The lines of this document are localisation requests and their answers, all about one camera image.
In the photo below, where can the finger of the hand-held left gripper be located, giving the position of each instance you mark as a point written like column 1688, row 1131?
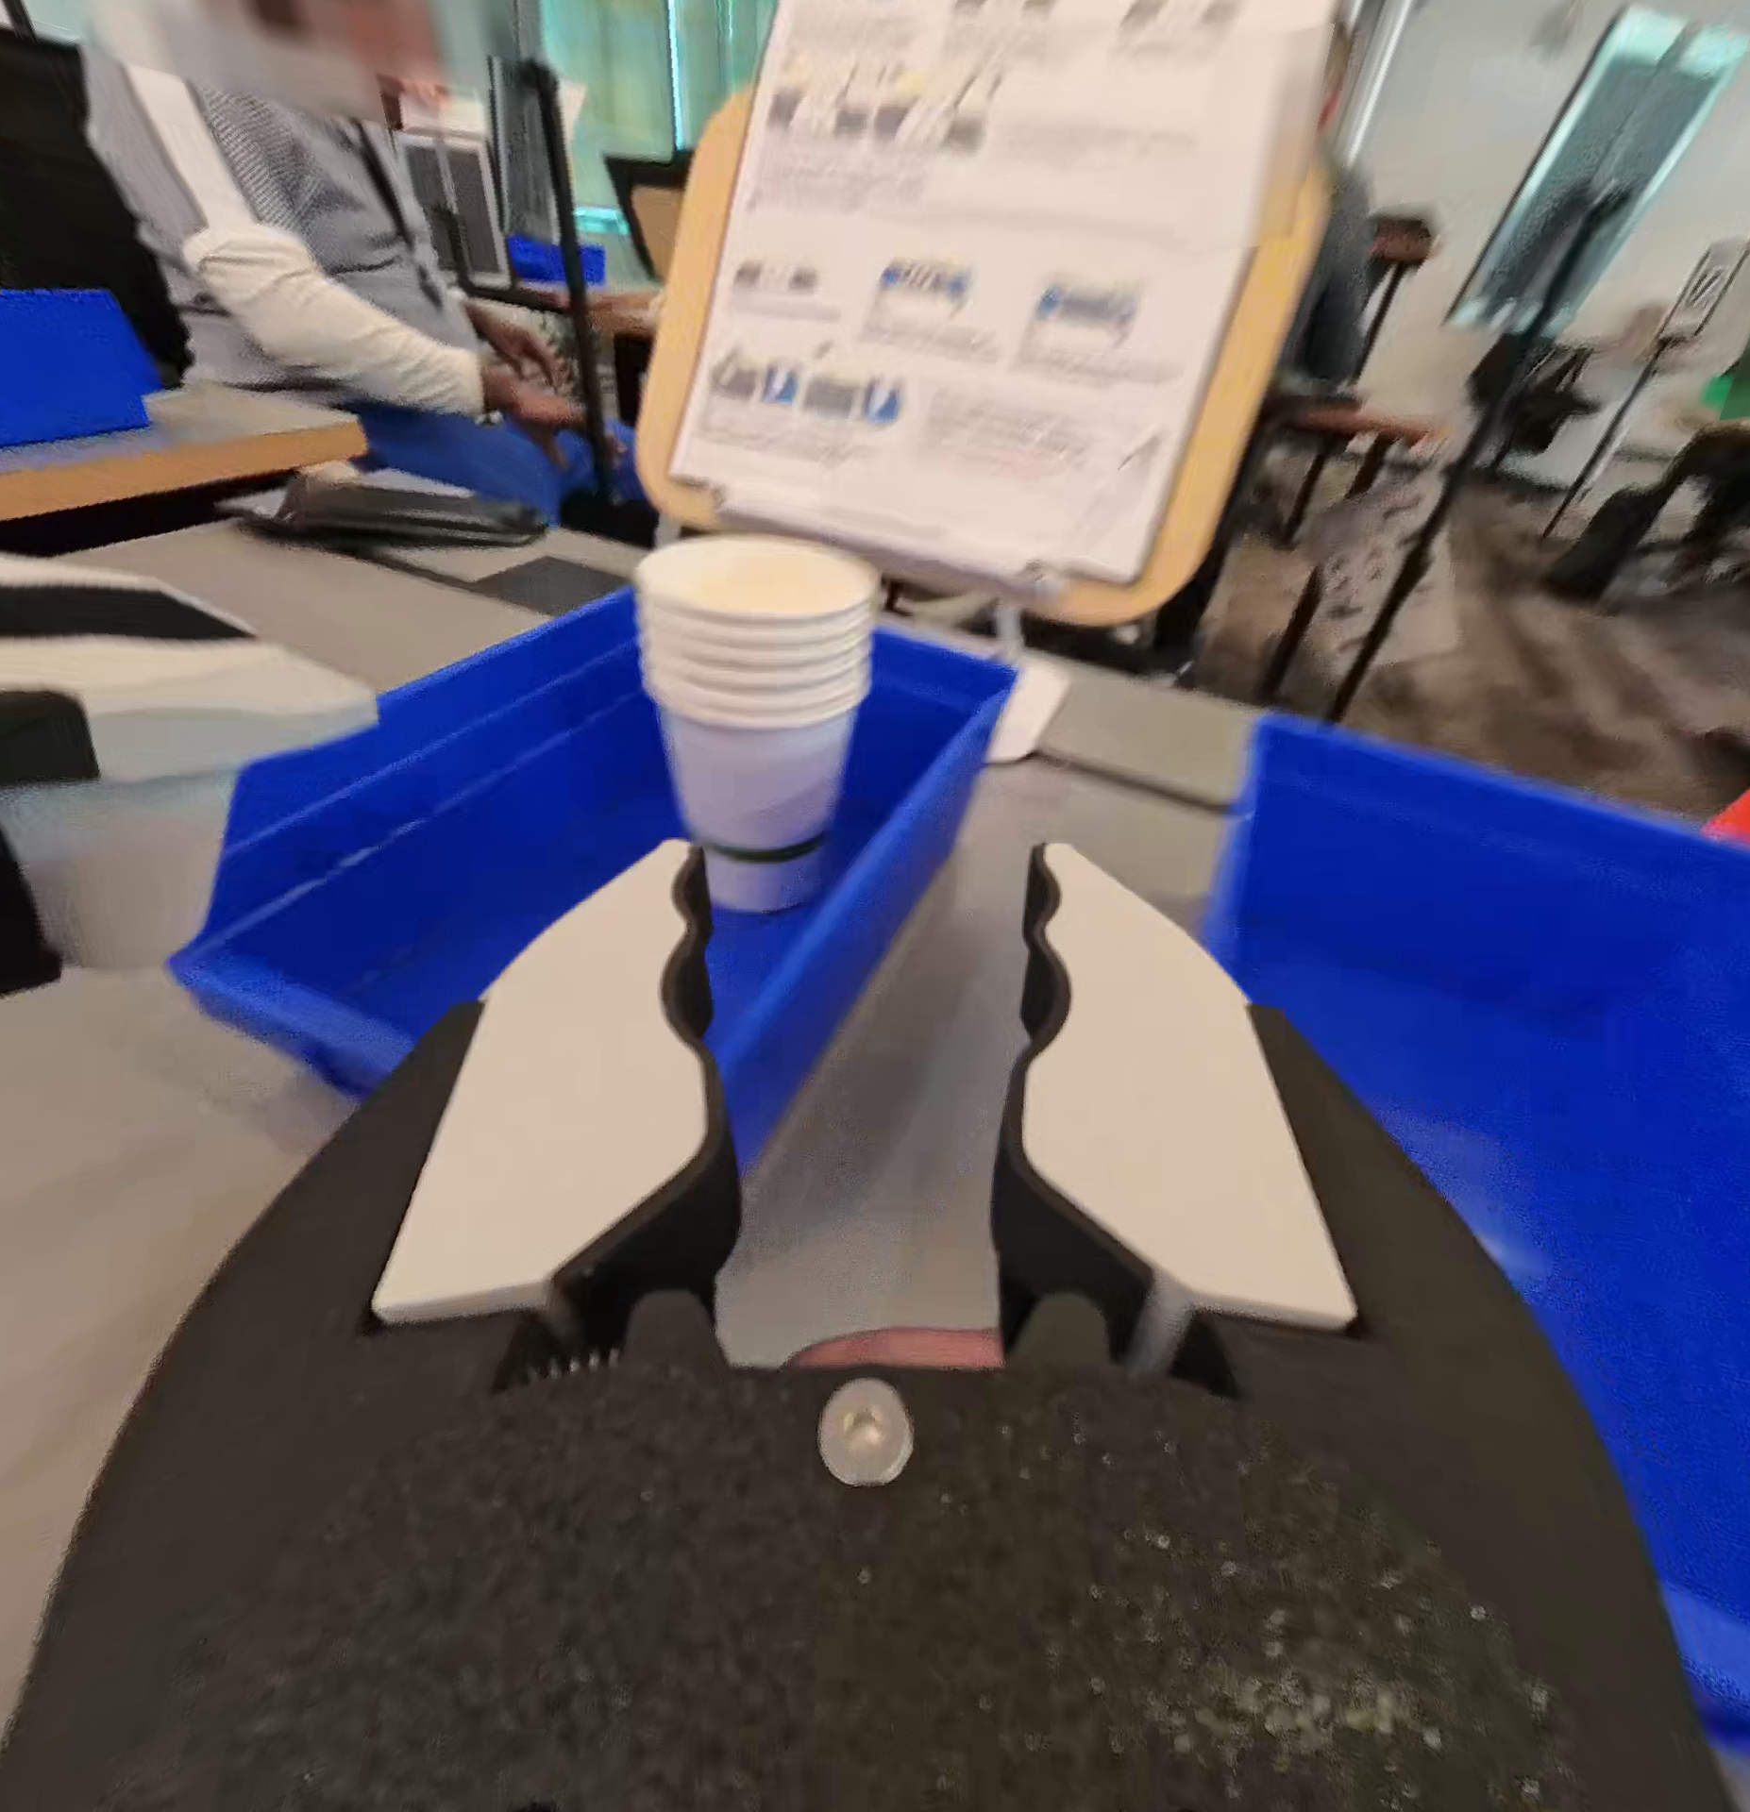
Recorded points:
column 110, row 570
column 224, row 708

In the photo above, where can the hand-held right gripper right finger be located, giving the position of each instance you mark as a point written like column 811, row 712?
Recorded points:
column 1173, row 1146

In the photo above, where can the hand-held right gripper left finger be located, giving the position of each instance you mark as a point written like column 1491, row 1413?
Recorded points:
column 549, row 1146

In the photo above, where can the blue plastic bin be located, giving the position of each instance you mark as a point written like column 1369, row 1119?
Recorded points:
column 55, row 369
column 394, row 877
column 1525, row 991

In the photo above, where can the stack of white paper cups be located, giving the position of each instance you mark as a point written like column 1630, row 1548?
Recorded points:
column 754, row 793

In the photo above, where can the wooden table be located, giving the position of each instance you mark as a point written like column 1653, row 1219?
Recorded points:
column 183, row 437

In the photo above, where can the dark grey bag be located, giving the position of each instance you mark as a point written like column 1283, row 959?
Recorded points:
column 394, row 511

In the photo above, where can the wooden sign board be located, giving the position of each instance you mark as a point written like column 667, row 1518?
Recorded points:
column 1229, row 466

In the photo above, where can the white instruction sheet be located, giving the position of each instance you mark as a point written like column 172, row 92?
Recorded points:
column 989, row 282

